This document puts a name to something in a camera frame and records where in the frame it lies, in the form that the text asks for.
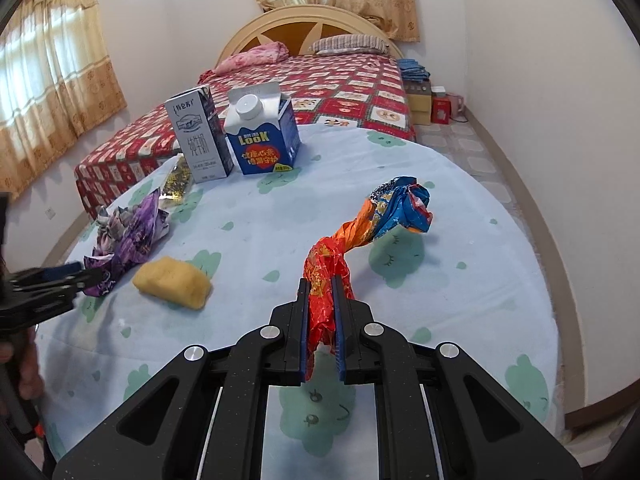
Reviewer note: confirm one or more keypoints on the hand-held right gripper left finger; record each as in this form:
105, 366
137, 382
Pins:
301, 332

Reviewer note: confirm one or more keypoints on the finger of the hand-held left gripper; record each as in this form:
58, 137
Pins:
55, 294
50, 273

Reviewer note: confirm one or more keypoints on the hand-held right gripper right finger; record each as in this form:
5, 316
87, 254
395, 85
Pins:
341, 332

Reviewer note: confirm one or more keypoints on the orange and blue foil wrapper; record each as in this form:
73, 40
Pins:
325, 270

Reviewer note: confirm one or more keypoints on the purple wrapper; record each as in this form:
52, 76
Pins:
132, 237

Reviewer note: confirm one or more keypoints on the person's left hand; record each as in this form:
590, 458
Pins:
30, 365

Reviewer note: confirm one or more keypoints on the yellow sponge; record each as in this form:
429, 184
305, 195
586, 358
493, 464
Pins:
172, 282

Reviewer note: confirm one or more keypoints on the small clear patterned packet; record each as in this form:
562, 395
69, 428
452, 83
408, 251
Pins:
177, 182

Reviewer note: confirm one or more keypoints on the blue and white carton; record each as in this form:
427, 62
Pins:
260, 140

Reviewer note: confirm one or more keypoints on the grey milk carton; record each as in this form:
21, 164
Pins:
200, 135

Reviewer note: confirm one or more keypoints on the red box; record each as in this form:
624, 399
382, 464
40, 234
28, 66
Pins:
441, 111

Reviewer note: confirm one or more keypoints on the bed with red quilt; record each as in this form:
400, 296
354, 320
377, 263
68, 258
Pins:
320, 80

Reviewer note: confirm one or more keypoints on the blue folded clothes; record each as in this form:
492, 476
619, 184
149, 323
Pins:
414, 70

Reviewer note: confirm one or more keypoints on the pink blanket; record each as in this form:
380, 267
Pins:
250, 59

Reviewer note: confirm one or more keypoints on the striped pillow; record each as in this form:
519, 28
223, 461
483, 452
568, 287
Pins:
350, 45

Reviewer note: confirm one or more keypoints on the cream wooden headboard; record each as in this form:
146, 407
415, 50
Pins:
300, 20

